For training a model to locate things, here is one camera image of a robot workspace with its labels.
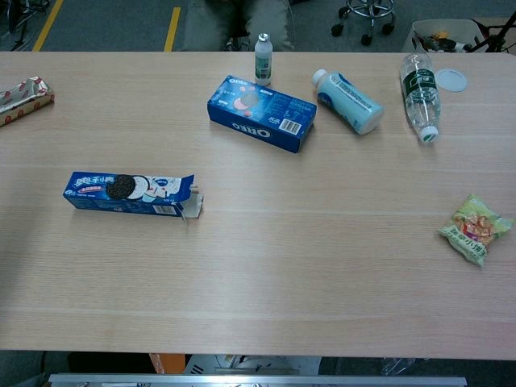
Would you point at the blue oreo box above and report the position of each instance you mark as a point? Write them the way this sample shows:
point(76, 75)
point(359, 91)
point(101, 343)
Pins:
point(96, 203)
point(264, 117)

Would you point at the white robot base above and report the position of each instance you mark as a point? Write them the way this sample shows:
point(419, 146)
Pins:
point(258, 364)

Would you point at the closed blue Oreo box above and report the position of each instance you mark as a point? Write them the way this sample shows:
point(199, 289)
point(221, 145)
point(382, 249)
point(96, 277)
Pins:
point(264, 117)

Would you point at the white storage bin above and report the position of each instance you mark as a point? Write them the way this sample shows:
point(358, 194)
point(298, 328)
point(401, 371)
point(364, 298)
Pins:
point(427, 30)

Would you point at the light blue milk bottle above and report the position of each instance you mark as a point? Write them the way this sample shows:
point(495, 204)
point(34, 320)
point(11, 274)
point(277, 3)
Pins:
point(350, 102)

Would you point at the small white bottle silver cap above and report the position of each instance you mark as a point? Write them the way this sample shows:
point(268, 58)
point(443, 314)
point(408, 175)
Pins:
point(263, 60)

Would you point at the seated person in grey trousers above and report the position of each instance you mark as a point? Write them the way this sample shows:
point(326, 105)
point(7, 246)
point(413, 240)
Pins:
point(201, 28)

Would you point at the clear water bottle green label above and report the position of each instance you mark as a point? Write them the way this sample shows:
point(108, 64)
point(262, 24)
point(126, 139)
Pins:
point(421, 92)

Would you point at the orange panel under table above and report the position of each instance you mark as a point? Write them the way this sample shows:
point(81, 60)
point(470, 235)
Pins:
point(163, 363)

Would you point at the chrome stool base with castors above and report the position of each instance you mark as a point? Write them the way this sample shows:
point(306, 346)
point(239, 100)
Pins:
point(369, 10)

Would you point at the green snack packet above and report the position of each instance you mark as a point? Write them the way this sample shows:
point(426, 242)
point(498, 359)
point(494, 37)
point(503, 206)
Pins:
point(473, 231)

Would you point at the white round plastic lid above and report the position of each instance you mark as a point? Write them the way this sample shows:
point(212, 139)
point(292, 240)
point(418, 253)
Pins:
point(453, 80)

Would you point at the red white snack packet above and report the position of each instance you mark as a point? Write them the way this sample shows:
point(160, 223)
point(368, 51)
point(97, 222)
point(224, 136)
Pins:
point(22, 101)

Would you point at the black tripod stand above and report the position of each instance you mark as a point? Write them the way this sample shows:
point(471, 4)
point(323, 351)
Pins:
point(498, 34)

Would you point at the aluminium rail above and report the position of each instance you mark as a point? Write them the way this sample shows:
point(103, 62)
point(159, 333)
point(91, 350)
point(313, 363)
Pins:
point(258, 380)

